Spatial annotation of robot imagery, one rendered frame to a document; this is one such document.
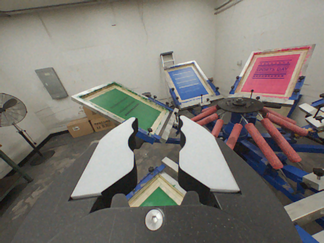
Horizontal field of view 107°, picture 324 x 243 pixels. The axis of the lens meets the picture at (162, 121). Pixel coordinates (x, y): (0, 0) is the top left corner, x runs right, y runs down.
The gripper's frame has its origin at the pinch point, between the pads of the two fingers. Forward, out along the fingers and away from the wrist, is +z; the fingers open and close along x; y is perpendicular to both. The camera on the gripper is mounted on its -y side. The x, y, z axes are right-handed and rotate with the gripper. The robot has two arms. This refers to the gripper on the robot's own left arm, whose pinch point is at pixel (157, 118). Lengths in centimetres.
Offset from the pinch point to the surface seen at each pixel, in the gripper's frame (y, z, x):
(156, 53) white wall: -10, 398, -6
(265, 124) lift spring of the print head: 37, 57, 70
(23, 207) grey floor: 200, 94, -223
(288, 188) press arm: 66, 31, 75
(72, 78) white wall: 44, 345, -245
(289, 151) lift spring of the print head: 46, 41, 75
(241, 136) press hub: 54, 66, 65
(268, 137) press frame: 55, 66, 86
